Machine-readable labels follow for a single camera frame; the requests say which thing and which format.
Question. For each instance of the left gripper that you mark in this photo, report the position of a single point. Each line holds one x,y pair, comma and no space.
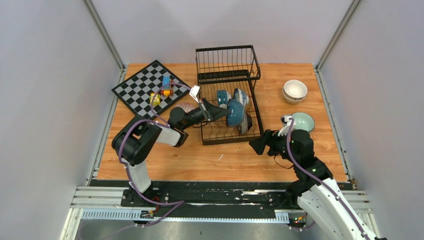
212,112

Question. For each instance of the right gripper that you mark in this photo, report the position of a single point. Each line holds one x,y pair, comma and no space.
270,139

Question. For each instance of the black wire dish rack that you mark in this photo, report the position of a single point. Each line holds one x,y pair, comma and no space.
227,76

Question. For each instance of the dark blue bowl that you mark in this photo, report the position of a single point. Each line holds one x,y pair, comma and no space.
236,115

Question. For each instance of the white green striped bowl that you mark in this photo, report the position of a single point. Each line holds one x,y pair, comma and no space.
303,121

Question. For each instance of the cream white bowl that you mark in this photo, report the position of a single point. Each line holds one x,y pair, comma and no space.
294,91

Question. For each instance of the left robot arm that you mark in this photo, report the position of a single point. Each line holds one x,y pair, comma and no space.
136,140

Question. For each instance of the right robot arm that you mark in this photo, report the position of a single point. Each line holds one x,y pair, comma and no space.
315,191

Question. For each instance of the teal glazed bowl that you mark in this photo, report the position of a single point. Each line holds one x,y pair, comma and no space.
222,97

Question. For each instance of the blue floral white bowl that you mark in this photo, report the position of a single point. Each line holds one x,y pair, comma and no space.
241,96

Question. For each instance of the brown patterned bowl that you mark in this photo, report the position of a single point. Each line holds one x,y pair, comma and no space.
245,125

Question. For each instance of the blue toy block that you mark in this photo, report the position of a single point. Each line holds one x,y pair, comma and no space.
167,87

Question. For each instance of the yellow toy block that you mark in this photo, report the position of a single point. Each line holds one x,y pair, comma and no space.
155,99

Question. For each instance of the checkered board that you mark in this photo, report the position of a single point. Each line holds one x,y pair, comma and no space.
135,91

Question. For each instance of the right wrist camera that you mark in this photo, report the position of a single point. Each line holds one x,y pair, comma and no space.
287,121

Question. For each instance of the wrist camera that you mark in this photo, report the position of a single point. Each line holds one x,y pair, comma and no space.
287,121
194,93

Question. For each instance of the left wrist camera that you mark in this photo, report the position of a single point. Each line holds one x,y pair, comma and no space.
194,93

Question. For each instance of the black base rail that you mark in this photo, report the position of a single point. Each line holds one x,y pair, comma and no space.
190,201

